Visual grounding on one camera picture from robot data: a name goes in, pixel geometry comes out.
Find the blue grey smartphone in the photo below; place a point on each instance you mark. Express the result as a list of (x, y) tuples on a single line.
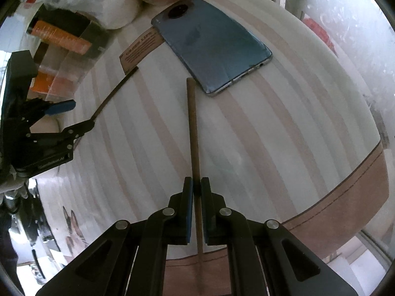
[(213, 43)]

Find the white bag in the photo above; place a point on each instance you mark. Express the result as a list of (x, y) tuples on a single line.
[(117, 9)]

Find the long orange tube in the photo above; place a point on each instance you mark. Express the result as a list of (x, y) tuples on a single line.
[(61, 38)]

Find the dark wooden chopstick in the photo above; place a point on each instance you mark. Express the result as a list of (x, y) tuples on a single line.
[(114, 94)]

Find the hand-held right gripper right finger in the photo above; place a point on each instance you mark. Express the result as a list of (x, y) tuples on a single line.
[(206, 209)]

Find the striped cat print mat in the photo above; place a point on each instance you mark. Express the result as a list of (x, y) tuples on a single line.
[(262, 129)]

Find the light wooden chopstick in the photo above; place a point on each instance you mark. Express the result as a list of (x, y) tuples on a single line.
[(193, 129)]

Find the clear plastic organizer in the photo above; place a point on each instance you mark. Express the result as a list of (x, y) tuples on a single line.
[(77, 66)]

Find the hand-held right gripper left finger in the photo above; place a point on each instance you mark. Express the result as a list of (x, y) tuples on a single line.
[(189, 209)]

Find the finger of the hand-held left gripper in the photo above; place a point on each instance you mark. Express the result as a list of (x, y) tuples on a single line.
[(61, 106), (61, 145)]

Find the small orange tube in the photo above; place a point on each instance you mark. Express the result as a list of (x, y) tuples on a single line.
[(43, 83)]

